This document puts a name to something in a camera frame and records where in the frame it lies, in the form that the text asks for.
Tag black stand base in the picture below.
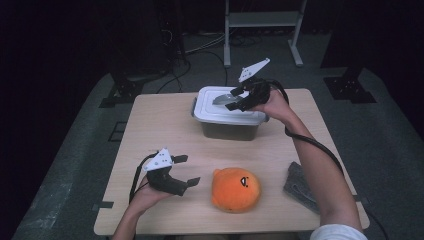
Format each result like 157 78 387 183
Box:
98 71 144 109
323 66 378 104

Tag orange plush toy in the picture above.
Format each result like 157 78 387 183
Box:
211 167 262 214

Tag person's right hand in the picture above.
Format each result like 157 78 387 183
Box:
253 89 296 126

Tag dark metal stand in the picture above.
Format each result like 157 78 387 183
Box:
156 0 188 68

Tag white floor cables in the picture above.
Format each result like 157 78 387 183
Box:
184 33 228 55

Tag grey fluffy cloth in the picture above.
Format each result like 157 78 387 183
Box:
283 161 321 214

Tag white shirt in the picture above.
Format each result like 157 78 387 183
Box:
309 223 369 240

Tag white metal stand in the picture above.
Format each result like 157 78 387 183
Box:
223 0 308 69

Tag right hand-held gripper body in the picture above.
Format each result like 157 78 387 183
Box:
238 57 272 112

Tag left hand-held gripper cable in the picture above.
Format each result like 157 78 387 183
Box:
128 151 159 204

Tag person's left hand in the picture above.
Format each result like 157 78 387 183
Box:
129 176 174 216

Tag thin black hanging cable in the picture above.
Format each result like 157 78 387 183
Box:
366 211 389 240

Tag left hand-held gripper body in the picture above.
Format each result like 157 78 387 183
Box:
142 147 188 197

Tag black floor cable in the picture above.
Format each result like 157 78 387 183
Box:
156 49 229 95

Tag grey transparent storage box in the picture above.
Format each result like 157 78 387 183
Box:
190 96 272 142

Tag white box lid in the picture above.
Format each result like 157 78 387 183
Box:
193 85 269 126

